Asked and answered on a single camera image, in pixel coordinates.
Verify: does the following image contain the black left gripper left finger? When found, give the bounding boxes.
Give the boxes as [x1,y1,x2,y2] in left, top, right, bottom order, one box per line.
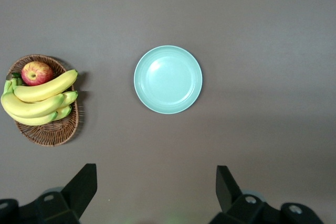
[25,163,98,224]

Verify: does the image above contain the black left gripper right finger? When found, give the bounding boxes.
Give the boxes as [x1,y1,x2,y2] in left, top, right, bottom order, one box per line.
[208,165,283,224]

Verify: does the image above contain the light green round plate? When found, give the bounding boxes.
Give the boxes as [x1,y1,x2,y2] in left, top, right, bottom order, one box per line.
[133,45,204,115]

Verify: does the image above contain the brown wicker basket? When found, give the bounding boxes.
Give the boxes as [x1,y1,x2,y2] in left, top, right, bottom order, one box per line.
[5,54,80,147]

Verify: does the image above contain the yellow banana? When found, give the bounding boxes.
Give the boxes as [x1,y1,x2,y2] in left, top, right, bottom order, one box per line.
[1,78,66,119]
[13,69,79,103]
[54,105,72,121]
[4,111,59,126]
[61,90,79,108]

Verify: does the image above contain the red yellow apple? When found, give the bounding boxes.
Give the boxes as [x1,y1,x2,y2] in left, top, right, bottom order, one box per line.
[20,61,54,87]

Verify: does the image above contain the brown table cover cloth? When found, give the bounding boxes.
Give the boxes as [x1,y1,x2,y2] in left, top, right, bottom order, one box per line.
[0,0,336,224]

